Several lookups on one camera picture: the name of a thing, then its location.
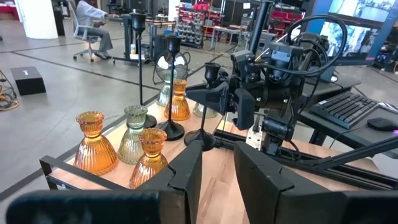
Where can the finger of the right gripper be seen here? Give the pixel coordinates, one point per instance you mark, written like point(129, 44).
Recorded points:
point(217, 96)
point(245, 109)

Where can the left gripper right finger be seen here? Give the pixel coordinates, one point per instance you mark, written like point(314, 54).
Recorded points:
point(258, 180)

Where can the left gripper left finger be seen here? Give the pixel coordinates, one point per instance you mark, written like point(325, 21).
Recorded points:
point(186, 180)

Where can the clear ribbed glass candle holder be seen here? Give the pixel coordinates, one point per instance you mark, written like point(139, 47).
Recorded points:
point(162, 96)
point(203, 111)
point(133, 140)

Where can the amber ribbed glass candle holder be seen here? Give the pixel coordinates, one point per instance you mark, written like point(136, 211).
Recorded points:
point(94, 149)
point(149, 165)
point(177, 105)

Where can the short black candlestick holder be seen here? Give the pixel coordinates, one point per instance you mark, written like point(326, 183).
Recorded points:
point(200, 140)

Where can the medium black candlestick holder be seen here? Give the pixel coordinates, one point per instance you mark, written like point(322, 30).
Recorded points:
point(171, 130)

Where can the tall black candlestick holder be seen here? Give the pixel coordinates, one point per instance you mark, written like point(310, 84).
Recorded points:
point(139, 23)

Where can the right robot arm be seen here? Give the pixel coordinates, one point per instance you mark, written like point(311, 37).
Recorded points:
point(276, 132)

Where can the black keyboard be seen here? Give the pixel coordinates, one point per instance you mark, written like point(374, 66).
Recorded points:
point(342, 109)

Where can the red parts bin rack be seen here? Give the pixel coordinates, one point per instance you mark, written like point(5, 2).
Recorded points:
point(192, 25)

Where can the large computer monitor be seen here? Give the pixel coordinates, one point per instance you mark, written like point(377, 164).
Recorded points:
point(348, 40)

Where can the dark desk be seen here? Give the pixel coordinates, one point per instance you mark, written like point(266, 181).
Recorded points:
point(357, 137)

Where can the wooden desk black legs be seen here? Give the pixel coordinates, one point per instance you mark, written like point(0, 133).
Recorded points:
point(126, 37)

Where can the black computer mouse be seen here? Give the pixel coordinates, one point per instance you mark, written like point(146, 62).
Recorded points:
point(382, 124)

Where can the wide display screen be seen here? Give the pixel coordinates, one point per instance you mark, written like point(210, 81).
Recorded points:
point(363, 9)

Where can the white office chair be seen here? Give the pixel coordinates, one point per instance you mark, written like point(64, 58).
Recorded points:
point(81, 32)

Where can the person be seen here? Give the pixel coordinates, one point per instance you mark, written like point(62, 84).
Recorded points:
point(90, 15)

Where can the black box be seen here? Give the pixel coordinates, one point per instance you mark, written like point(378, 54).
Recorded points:
point(28, 81)

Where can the silver metal bracket plate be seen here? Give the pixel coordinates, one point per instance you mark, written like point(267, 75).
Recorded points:
point(255, 138)

